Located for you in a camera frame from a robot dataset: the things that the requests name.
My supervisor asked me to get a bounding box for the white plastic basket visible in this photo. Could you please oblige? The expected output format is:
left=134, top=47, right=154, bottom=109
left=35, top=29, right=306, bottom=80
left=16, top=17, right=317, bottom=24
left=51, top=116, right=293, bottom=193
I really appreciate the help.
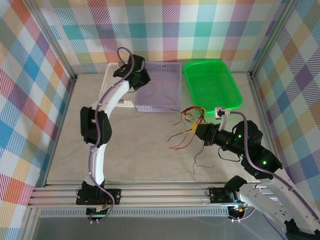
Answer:
left=99, top=62, right=141, bottom=109

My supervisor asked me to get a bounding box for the purple plastic basket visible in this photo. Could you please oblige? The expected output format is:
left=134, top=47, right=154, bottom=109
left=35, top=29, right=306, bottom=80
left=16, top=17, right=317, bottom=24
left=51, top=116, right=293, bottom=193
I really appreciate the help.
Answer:
left=134, top=61, right=183, bottom=114

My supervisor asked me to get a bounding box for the green plastic basket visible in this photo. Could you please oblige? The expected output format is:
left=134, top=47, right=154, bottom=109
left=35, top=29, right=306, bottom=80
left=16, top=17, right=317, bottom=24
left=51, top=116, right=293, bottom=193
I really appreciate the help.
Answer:
left=183, top=58, right=243, bottom=116

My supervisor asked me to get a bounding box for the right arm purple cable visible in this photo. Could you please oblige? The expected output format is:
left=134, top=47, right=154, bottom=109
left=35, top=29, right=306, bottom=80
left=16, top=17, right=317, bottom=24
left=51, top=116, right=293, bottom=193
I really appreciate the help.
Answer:
left=229, top=111, right=320, bottom=240

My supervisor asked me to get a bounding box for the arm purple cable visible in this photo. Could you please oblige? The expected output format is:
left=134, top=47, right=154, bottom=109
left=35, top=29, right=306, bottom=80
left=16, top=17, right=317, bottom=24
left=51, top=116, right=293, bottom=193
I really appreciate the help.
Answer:
left=87, top=46, right=137, bottom=222
left=229, top=111, right=320, bottom=240

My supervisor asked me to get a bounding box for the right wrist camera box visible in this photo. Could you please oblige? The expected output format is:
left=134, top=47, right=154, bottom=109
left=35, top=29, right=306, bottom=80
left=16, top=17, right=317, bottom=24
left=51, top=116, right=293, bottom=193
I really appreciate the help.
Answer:
left=214, top=106, right=232, bottom=132

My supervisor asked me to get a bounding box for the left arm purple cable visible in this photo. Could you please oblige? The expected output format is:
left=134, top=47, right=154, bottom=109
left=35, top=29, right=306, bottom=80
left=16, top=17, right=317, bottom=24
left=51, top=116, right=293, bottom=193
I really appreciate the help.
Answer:
left=87, top=46, right=137, bottom=222

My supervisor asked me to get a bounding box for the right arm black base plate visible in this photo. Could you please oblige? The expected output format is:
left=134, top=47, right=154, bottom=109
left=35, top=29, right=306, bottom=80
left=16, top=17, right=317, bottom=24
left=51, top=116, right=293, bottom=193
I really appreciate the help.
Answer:
left=208, top=186, right=251, bottom=204

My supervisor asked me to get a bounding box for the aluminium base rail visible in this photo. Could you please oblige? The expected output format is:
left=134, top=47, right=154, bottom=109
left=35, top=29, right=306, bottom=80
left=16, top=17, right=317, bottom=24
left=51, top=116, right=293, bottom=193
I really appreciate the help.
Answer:
left=27, top=183, right=305, bottom=209

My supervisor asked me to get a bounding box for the aluminium frame post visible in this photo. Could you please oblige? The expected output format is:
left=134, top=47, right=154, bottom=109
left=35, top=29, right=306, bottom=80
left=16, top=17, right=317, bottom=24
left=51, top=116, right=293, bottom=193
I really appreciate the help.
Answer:
left=249, top=0, right=300, bottom=79
left=24, top=0, right=79, bottom=83

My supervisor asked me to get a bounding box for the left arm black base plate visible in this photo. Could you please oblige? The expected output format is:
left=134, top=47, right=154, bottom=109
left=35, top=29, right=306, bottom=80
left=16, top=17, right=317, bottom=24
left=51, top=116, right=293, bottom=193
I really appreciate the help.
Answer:
left=75, top=187, right=123, bottom=206

